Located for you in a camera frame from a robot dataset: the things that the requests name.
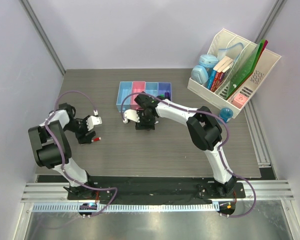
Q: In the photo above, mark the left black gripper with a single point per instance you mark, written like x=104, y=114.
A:
x=82, y=138

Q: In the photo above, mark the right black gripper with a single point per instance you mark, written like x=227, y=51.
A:
x=143, y=126

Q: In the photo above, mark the red cap white marker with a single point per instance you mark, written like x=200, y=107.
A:
x=95, y=139

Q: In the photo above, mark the purple cap black marker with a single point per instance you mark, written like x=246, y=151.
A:
x=167, y=95

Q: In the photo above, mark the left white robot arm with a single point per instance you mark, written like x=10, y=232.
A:
x=51, y=148

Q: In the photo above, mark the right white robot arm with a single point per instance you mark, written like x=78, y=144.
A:
x=204, y=130

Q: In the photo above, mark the light blue bin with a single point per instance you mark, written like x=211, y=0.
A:
x=125, y=89
x=151, y=88

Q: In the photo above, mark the pink bin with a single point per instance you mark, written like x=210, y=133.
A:
x=137, y=87

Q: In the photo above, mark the leftmost light blue bin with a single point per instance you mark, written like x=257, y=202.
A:
x=125, y=89

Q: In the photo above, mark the purple bin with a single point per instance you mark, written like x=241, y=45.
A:
x=165, y=87

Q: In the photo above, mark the lower blue tape dispenser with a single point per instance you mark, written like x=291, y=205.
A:
x=200, y=74

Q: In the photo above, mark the blue tape dispenser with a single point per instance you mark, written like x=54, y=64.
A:
x=208, y=61
x=200, y=74

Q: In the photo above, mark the blue glue bottle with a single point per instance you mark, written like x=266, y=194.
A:
x=226, y=114

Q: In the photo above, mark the red blue book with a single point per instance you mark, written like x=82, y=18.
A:
x=215, y=80

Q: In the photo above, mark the upper blue tape dispenser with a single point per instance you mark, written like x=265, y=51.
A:
x=208, y=61

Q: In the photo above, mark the pink sticky note pad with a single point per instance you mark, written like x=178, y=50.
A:
x=239, y=100

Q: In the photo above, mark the tan topped book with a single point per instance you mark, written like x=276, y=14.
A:
x=222, y=64

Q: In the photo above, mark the white desk file organizer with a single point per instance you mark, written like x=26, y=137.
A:
x=225, y=38

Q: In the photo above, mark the clear zip bag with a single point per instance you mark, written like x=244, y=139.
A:
x=232, y=52

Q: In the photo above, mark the green plastic folder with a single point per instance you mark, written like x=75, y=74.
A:
x=246, y=69

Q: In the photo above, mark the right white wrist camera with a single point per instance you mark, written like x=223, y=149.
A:
x=131, y=115

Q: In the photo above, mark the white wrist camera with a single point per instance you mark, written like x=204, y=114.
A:
x=93, y=120
x=131, y=115

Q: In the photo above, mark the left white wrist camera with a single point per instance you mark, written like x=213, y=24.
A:
x=93, y=120

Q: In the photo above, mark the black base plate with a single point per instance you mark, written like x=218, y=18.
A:
x=139, y=188

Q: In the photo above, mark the aluminium rail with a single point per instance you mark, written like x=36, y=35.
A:
x=52, y=197

